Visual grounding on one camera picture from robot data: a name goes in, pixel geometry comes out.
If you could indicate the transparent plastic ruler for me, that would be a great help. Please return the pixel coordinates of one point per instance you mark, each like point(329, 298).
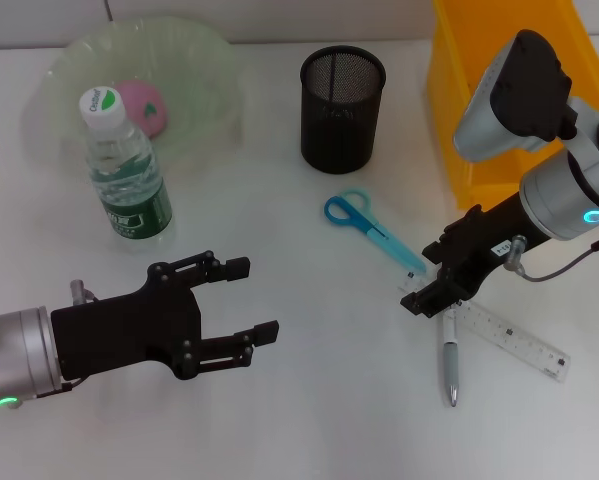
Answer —
point(524, 340)

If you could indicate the blue plastic scissors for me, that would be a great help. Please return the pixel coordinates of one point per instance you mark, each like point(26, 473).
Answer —
point(389, 245)

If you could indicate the pink toy peach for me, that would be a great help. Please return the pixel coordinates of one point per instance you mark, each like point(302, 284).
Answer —
point(146, 110)

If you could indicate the black mesh pen holder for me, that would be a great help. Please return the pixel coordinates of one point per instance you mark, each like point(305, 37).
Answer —
point(339, 135)

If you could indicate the white grey ballpoint pen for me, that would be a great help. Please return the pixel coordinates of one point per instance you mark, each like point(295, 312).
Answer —
point(451, 360)

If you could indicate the clear green-label water bottle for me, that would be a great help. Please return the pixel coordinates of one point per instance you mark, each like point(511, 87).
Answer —
point(129, 185)

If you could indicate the yellow plastic bin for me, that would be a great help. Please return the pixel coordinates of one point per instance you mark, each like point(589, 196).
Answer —
point(449, 75)

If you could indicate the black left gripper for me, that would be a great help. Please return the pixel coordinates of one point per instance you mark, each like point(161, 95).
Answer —
point(124, 330)

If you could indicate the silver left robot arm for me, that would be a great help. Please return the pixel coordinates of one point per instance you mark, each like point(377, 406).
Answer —
point(19, 350)

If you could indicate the green glass fruit plate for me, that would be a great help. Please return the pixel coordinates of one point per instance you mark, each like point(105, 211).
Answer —
point(194, 75)

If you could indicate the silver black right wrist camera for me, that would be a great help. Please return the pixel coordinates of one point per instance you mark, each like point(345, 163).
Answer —
point(519, 100)

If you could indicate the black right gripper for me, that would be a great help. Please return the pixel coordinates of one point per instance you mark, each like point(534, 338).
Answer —
point(479, 250)

